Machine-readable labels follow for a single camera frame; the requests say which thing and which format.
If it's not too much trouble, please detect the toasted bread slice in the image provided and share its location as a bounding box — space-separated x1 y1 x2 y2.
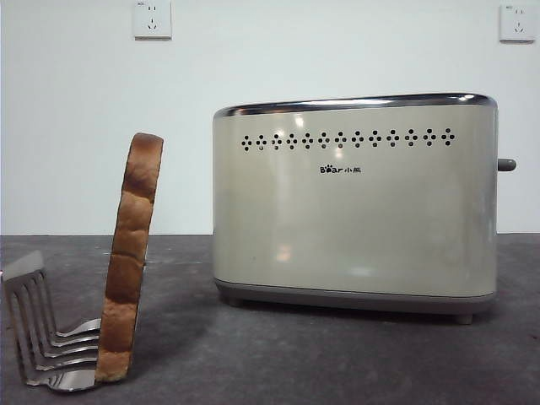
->
94 132 165 384

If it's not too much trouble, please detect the white wall socket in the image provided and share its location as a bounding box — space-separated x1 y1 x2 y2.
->
133 0 173 41
499 3 537 43

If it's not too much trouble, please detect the steel toast rack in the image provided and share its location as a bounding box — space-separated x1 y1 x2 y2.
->
0 249 105 393

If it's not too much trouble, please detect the cream two-slot toaster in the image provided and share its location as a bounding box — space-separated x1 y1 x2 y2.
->
212 91 500 325

